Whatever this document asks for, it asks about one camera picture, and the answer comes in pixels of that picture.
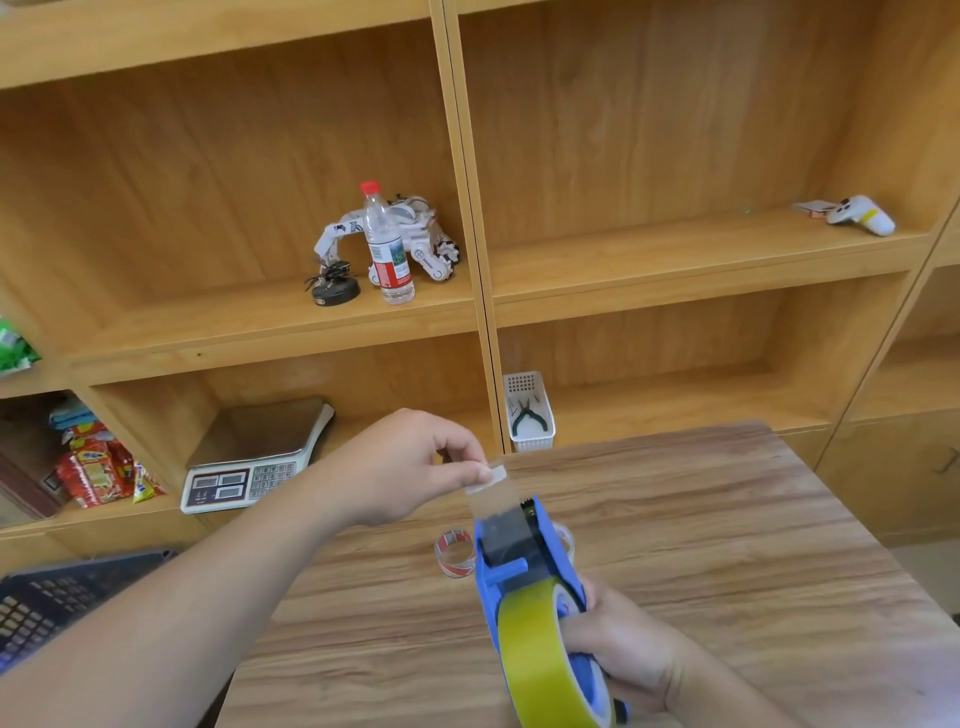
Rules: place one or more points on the person's left hand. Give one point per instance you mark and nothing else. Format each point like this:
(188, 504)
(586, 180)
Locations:
(390, 472)

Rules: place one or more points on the person's right hand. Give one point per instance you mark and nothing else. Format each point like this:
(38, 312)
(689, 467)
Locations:
(637, 660)

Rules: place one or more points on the red patterned tape core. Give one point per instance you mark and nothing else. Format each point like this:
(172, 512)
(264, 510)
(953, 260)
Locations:
(450, 541)

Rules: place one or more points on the yellow tape roll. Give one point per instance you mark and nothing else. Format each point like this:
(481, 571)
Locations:
(532, 660)

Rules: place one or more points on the clear tape roll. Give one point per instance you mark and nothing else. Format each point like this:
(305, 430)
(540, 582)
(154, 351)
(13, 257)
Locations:
(568, 541)

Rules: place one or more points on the blue tape dispenser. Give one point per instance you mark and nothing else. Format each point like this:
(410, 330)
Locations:
(540, 547)

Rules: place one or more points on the person's left forearm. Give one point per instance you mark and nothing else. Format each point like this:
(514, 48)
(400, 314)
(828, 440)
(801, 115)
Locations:
(150, 622)

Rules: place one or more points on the white digital weighing scale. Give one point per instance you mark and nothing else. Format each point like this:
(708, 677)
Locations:
(255, 435)

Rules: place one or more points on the white plastic basket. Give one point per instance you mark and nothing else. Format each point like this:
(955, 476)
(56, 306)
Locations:
(532, 442)

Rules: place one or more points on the black round spider figure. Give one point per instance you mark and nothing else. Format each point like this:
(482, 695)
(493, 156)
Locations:
(337, 292)

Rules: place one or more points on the red label water bottle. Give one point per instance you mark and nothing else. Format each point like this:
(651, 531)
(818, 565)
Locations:
(388, 262)

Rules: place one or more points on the white toy robot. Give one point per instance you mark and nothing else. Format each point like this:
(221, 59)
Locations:
(427, 232)

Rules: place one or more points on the yellow snack packet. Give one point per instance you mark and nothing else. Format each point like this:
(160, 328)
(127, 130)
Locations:
(144, 486)

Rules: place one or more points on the red snack packet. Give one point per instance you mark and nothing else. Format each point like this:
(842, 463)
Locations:
(94, 469)

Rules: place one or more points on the blue snack packet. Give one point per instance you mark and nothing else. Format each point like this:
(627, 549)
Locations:
(71, 416)

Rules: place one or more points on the black plastic crate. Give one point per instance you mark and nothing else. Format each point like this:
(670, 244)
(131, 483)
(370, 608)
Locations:
(67, 592)

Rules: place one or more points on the wooden shelf unit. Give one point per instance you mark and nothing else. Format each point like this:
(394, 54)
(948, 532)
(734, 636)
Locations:
(675, 255)

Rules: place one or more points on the green snack packet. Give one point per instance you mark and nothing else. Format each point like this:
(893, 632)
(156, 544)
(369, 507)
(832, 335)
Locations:
(13, 349)

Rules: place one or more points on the small paper card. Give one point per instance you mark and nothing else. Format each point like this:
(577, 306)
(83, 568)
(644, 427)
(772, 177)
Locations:
(811, 208)

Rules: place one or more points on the white game controller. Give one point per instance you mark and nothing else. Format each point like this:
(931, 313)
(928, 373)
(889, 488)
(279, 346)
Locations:
(862, 214)

